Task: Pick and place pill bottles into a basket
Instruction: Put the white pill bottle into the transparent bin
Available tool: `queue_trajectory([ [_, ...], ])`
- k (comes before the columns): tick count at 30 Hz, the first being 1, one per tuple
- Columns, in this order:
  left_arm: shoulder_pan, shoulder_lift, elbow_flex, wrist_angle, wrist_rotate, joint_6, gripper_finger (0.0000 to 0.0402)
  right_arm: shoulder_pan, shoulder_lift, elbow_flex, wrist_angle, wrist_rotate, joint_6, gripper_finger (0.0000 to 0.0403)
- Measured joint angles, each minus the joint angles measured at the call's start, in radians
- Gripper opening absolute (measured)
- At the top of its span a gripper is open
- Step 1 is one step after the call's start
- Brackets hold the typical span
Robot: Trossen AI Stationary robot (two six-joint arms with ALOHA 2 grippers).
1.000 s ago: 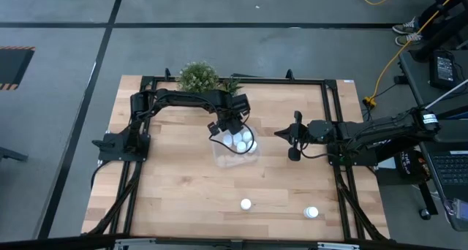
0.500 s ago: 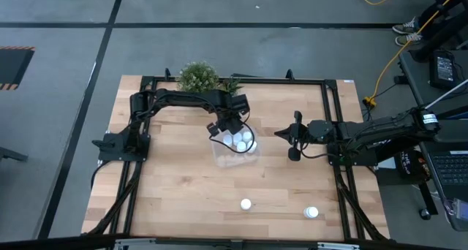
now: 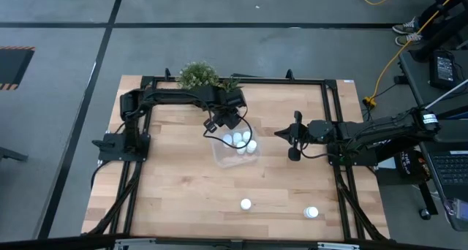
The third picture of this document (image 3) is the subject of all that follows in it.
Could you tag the black stand leg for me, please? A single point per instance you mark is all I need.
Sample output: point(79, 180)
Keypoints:
point(11, 154)

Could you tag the dark desk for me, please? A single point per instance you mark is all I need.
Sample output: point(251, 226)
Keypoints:
point(415, 80)

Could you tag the black metal table frame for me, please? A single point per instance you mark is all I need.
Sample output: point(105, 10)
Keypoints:
point(274, 80)

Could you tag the silver metal bracket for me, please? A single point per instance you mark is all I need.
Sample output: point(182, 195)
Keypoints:
point(338, 246)
point(135, 245)

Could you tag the potted succulent arrangement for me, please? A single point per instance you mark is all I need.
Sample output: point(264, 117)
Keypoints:
point(230, 85)

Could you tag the clear plastic basket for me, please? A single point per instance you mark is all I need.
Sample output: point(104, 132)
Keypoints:
point(230, 160)

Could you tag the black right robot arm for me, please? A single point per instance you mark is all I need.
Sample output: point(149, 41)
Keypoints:
point(380, 131)

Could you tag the black bag with white text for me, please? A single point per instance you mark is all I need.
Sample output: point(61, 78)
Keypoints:
point(407, 164)

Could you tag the bushy green potted plant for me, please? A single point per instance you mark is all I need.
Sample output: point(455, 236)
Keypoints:
point(197, 74)

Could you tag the black device with label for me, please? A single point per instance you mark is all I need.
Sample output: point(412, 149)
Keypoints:
point(444, 69)

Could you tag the black mat with hazard stripes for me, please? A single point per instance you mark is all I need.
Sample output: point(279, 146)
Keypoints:
point(14, 67)

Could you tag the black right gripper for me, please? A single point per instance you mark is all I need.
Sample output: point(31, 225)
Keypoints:
point(303, 133)

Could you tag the black desk frame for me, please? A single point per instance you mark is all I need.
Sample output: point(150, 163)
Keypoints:
point(435, 45)

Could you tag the person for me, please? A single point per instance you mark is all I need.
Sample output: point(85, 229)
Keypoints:
point(435, 18)

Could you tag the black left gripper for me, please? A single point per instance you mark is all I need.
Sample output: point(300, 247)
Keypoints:
point(228, 119)

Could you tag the black desk leg with caster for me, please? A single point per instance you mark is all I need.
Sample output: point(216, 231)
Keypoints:
point(425, 214)

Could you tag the person's shoe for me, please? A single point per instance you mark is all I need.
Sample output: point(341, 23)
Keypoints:
point(405, 27)
point(406, 39)

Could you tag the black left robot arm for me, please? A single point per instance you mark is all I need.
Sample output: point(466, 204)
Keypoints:
point(175, 95)

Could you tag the black rig crossbeam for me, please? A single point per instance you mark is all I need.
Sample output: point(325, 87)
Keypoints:
point(73, 244)

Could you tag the black laptop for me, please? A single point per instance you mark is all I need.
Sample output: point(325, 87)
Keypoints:
point(451, 169)

